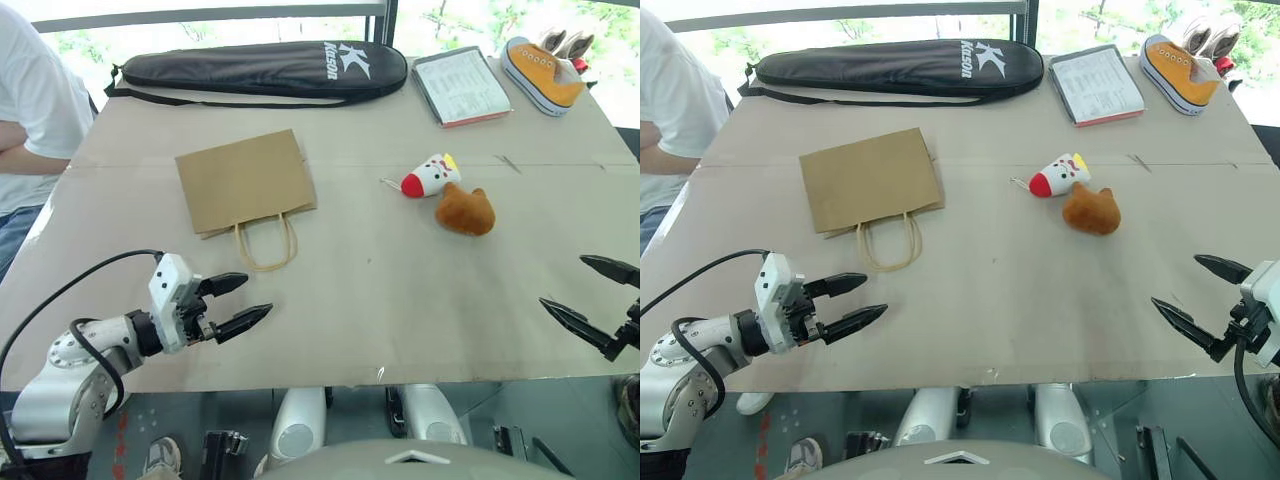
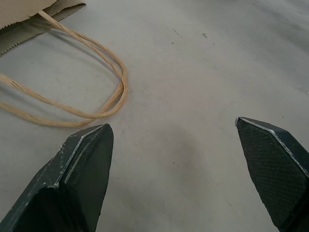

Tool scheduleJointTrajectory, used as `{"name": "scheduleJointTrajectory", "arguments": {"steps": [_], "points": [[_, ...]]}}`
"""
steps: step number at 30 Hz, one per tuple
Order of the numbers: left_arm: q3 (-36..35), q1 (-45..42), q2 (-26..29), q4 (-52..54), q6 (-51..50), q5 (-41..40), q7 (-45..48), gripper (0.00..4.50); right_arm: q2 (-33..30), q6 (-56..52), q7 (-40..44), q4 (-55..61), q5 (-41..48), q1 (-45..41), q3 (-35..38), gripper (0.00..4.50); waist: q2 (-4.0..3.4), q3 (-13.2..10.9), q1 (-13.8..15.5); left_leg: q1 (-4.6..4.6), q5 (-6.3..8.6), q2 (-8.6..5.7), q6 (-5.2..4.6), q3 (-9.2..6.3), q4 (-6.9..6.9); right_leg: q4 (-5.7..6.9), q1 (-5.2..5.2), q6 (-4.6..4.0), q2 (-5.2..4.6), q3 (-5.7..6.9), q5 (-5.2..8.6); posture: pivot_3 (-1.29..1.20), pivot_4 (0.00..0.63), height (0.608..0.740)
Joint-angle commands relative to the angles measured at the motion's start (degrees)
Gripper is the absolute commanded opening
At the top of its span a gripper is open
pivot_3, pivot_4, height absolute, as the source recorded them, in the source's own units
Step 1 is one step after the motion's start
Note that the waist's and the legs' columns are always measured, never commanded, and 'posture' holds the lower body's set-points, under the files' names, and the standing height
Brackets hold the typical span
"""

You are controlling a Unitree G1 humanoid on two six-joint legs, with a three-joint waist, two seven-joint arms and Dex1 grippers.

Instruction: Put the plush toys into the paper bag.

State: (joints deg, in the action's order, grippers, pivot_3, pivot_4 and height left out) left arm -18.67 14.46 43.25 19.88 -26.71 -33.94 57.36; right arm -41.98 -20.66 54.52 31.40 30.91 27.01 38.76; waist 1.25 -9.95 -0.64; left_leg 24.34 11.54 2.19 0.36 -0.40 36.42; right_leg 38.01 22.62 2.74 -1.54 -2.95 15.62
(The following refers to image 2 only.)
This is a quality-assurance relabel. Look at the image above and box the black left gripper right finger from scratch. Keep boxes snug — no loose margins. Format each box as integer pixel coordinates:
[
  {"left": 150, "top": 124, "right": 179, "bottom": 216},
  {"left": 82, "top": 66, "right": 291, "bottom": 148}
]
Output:
[{"left": 234, "top": 116, "right": 309, "bottom": 232}]

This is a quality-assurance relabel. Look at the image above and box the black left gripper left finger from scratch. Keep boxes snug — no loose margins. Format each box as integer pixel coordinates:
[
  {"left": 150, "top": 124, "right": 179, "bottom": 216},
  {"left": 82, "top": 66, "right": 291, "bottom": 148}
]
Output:
[{"left": 0, "top": 123, "right": 114, "bottom": 232}]

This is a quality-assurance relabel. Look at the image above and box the brown paper bag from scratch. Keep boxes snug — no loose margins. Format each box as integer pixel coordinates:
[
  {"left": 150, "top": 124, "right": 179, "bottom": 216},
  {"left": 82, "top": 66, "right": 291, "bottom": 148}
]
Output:
[{"left": 0, "top": 0, "right": 129, "bottom": 128}]

